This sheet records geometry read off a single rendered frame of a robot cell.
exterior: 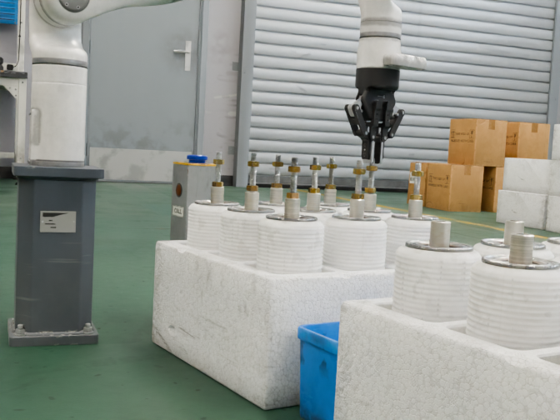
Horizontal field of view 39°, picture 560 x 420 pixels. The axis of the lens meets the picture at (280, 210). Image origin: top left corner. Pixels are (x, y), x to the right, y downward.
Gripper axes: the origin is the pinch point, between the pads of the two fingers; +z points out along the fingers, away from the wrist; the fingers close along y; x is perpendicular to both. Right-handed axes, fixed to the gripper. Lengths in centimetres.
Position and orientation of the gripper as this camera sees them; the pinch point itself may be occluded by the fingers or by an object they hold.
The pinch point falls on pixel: (372, 152)
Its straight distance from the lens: 136.3
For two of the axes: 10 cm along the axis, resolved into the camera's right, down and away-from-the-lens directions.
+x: 6.5, 1.0, -7.5
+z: -0.6, 10.0, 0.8
